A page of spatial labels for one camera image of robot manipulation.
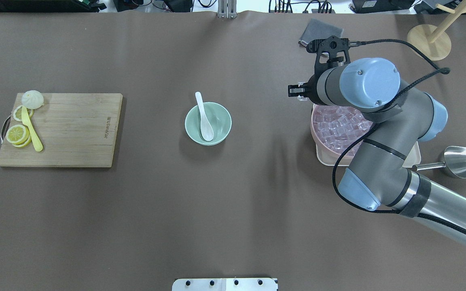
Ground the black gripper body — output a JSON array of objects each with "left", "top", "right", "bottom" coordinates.
[{"left": 288, "top": 36, "right": 351, "bottom": 101}]

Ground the clear plastic ice cube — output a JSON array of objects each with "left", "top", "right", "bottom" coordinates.
[{"left": 288, "top": 88, "right": 306, "bottom": 97}]

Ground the white ceramic spoon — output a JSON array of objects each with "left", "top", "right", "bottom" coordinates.
[{"left": 195, "top": 91, "right": 214, "bottom": 141}]

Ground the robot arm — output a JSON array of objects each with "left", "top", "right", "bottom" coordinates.
[{"left": 288, "top": 36, "right": 466, "bottom": 245}]

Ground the pink bowl of ice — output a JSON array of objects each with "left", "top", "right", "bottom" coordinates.
[{"left": 310, "top": 105, "right": 373, "bottom": 160}]

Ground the green ceramic bowl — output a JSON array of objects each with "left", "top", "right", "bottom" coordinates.
[{"left": 184, "top": 102, "right": 232, "bottom": 146}]

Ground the metal ice scoop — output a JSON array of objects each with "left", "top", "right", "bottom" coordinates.
[{"left": 412, "top": 145, "right": 466, "bottom": 179}]

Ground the yellow plastic spoon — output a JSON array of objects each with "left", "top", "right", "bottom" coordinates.
[{"left": 21, "top": 105, "right": 44, "bottom": 152}]

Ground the grey folded cloth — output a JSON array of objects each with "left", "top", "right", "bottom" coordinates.
[{"left": 298, "top": 19, "right": 344, "bottom": 46}]

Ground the wooden cup tree stand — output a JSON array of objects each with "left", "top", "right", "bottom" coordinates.
[{"left": 407, "top": 0, "right": 466, "bottom": 61}]

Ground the wooden cutting board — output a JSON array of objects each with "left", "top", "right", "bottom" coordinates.
[{"left": 0, "top": 93, "right": 123, "bottom": 168}]

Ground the lemon slice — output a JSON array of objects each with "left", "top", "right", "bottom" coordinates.
[
  {"left": 5, "top": 124, "right": 30, "bottom": 146},
  {"left": 13, "top": 105, "right": 34, "bottom": 122}
]

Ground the aluminium frame post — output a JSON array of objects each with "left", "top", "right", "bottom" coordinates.
[{"left": 217, "top": 0, "right": 237, "bottom": 19}]

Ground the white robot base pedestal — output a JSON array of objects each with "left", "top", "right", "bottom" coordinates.
[{"left": 172, "top": 277, "right": 279, "bottom": 291}]

